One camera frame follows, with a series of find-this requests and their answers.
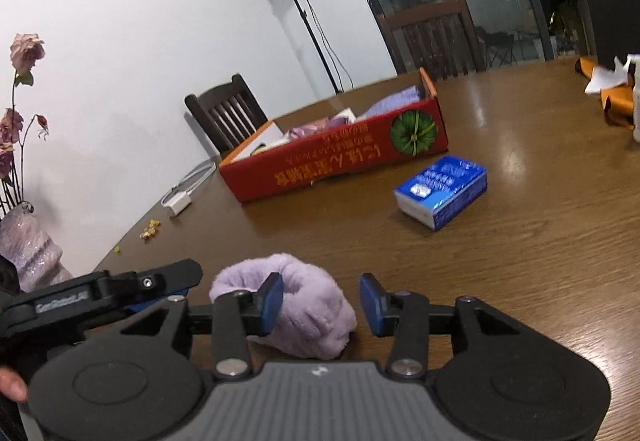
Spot blue tissue pack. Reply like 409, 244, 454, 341
394, 155, 488, 231

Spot purple cleaning cloth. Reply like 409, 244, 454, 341
358, 86, 422, 120

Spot white round sponge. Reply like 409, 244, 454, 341
330, 108, 357, 124

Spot person's left hand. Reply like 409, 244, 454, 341
0, 366, 28, 403

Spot yellow crumbs on table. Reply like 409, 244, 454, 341
112, 219, 162, 255

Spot pink ceramic vase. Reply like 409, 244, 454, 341
1, 202, 73, 293

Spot red cardboard box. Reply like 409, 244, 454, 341
219, 68, 448, 204

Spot dark wooden chair left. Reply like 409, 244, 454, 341
184, 74, 268, 157

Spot dark wooden chair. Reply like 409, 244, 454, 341
184, 74, 268, 157
376, 0, 486, 79

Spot dried pink roses bouquet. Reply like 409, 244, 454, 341
1, 33, 50, 218

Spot dark wooden chair right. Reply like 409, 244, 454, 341
376, 0, 486, 79

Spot orange snack packet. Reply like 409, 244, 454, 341
575, 54, 634, 132

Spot white spray bottle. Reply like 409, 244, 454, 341
628, 54, 640, 143

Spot white charger with cable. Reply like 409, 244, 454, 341
160, 158, 218, 218

